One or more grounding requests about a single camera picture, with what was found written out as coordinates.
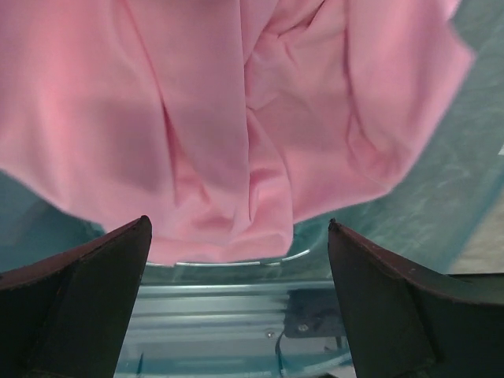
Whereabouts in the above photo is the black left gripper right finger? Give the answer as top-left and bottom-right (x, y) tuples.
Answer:
(328, 221), (503, 378)

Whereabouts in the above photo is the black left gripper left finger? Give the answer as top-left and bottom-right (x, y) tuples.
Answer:
(1, 216), (152, 377)

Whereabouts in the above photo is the pink t shirt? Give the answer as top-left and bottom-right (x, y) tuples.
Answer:
(1, 1), (474, 265)

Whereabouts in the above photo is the teal transparent plastic bin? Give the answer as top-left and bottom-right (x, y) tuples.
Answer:
(0, 0), (504, 373)

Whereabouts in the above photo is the aluminium extrusion rail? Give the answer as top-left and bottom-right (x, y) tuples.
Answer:
(115, 279), (351, 377)

